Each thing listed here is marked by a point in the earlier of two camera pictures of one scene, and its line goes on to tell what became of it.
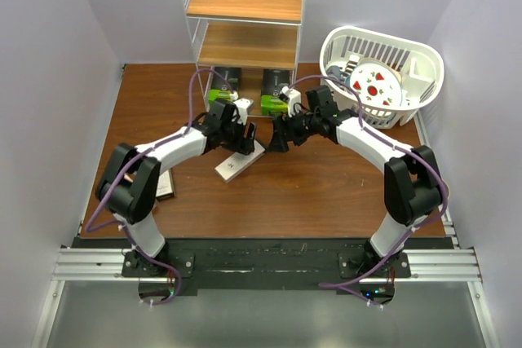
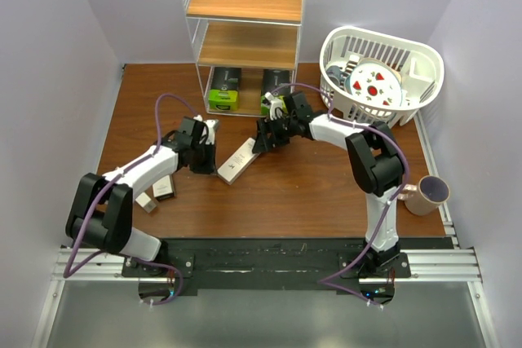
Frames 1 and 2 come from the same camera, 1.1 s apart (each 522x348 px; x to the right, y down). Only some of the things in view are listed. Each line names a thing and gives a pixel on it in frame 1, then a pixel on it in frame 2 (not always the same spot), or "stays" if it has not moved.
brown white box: x=165 y=188 stays
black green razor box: x=273 y=81 stays
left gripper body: x=231 y=134 to x=202 y=160
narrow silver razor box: x=229 y=168 stays
